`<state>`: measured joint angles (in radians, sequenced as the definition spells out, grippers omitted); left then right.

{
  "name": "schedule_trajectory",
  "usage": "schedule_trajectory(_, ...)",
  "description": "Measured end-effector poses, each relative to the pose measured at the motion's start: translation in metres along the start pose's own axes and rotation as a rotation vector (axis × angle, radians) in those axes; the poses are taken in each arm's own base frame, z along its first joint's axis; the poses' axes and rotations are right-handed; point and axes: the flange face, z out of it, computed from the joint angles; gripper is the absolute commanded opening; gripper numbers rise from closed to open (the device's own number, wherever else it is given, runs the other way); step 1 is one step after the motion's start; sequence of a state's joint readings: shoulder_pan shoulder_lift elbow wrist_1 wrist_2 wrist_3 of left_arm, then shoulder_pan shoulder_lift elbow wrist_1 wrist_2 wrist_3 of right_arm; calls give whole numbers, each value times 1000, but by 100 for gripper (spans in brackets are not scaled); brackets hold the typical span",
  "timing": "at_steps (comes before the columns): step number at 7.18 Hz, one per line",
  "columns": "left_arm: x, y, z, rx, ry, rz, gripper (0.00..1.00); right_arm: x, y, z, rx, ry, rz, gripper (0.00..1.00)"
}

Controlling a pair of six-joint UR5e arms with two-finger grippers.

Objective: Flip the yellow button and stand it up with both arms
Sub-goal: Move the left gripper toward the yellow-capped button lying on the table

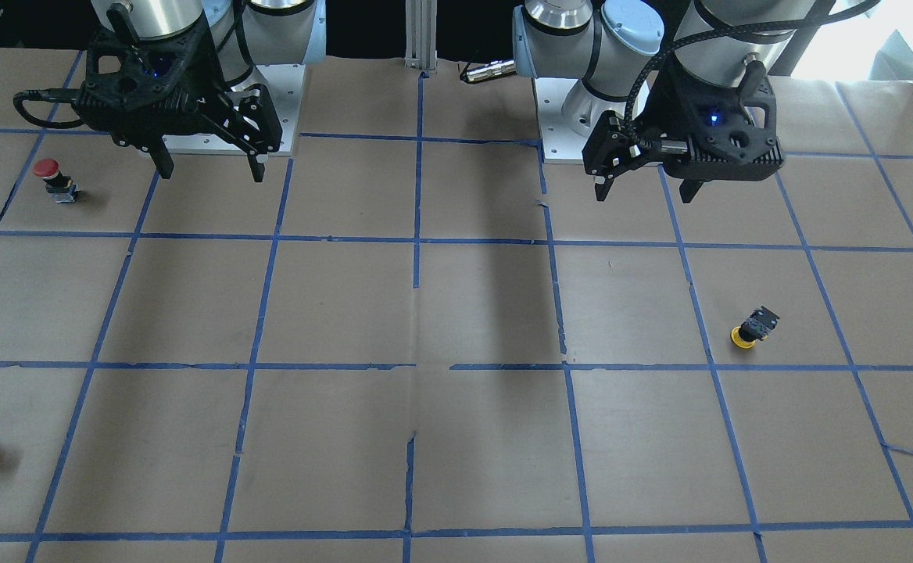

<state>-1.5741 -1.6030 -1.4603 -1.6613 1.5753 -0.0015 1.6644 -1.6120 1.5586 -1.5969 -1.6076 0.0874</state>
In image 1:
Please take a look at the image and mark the red push button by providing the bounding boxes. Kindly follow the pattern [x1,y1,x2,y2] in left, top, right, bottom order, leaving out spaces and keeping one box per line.
[31,158,77,203]

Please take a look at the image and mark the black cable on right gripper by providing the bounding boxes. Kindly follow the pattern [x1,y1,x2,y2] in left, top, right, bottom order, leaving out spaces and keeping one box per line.
[13,88,86,131]

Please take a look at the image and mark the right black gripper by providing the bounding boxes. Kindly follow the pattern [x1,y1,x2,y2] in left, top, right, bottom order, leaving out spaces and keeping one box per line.
[77,6,284,183]

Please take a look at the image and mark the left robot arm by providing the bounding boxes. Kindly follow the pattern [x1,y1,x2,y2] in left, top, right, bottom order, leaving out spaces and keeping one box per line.
[511,1,820,203]

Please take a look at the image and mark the aluminium frame post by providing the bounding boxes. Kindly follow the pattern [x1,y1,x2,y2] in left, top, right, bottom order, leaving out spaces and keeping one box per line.
[404,0,438,74]

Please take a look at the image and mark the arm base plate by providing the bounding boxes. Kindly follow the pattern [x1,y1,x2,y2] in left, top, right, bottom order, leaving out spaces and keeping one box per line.
[534,77,625,165]
[161,64,306,156]

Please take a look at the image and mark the yellow push button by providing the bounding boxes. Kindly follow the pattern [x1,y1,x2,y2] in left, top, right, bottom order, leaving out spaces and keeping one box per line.
[729,306,779,350]

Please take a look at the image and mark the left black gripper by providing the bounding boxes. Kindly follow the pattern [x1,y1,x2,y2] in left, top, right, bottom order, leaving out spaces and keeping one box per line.
[582,59,784,204]

